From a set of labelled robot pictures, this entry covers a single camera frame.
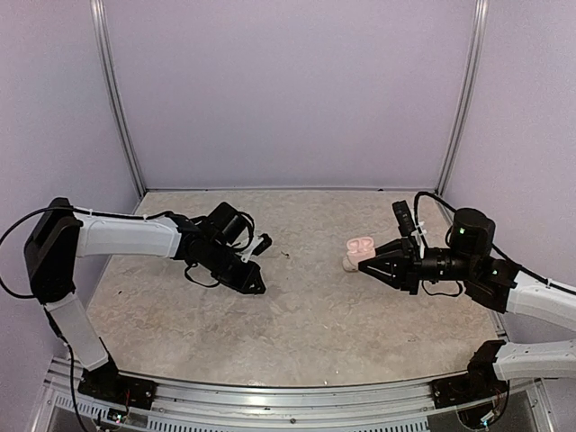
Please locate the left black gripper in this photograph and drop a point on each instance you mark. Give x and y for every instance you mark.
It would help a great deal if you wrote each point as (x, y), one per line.
(243, 283)

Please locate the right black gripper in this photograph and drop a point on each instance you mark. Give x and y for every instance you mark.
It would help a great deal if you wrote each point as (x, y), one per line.
(406, 267)

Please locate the pink round charging case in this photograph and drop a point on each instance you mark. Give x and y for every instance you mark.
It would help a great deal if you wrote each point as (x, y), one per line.
(358, 250)

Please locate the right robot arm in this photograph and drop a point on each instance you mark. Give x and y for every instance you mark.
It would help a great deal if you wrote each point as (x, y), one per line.
(499, 285)

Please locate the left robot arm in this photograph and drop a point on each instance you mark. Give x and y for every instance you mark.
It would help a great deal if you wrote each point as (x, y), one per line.
(223, 242)

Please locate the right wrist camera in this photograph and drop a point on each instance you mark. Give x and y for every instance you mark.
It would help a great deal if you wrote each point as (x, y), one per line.
(408, 228)

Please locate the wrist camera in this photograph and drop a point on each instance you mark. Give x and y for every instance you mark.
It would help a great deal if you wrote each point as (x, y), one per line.
(257, 246)
(408, 228)

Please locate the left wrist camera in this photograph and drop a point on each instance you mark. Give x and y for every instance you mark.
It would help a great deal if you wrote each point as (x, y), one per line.
(257, 246)

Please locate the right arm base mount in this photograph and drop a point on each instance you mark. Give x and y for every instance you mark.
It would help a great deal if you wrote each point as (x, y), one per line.
(478, 382)

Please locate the front aluminium rail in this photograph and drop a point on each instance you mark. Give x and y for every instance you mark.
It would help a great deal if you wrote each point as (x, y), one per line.
(181, 405)

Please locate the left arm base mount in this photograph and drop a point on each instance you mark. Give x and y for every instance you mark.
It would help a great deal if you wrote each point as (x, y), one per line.
(107, 383)

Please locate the right aluminium frame post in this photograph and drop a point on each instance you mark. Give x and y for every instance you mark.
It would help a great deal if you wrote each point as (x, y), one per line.
(466, 94)

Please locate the aluminium frame post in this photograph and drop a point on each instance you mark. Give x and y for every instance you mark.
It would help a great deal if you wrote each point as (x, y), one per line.
(466, 94)
(105, 52)

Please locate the left aluminium frame post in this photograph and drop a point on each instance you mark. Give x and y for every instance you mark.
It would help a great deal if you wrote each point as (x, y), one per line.
(105, 52)

